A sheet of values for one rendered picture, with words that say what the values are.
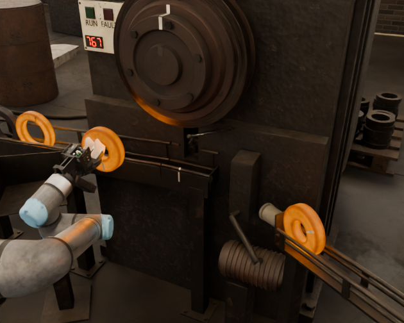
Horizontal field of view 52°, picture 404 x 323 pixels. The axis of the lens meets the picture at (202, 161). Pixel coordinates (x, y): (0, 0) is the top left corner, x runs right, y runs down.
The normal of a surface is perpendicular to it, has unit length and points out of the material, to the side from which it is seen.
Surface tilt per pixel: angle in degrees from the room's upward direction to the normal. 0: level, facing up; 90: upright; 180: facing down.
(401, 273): 0
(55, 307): 0
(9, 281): 74
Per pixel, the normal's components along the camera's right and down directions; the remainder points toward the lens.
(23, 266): 0.53, -0.26
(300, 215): -0.90, 0.22
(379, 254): 0.00, -0.87
